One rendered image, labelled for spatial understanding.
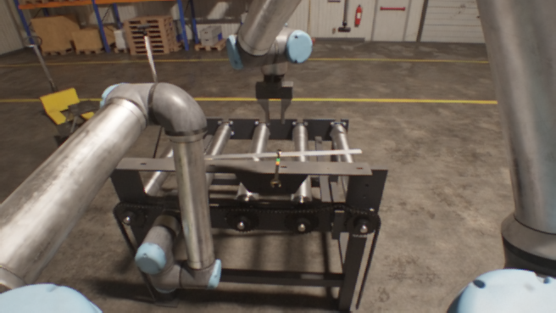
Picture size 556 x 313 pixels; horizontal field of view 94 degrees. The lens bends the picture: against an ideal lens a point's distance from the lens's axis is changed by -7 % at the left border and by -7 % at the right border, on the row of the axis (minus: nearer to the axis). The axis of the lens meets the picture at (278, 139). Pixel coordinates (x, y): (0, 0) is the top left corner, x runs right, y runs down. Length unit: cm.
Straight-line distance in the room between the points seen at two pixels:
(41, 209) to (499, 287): 61
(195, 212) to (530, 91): 78
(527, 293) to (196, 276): 84
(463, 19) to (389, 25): 245
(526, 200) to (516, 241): 5
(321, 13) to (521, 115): 981
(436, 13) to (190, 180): 1060
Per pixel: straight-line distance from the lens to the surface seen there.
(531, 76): 40
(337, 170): 124
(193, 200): 85
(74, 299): 37
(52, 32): 1172
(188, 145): 78
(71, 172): 60
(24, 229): 54
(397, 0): 1051
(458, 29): 1148
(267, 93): 98
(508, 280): 38
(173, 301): 228
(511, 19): 40
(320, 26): 1018
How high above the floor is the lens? 190
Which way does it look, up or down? 30 degrees down
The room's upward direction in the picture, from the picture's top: 1 degrees counter-clockwise
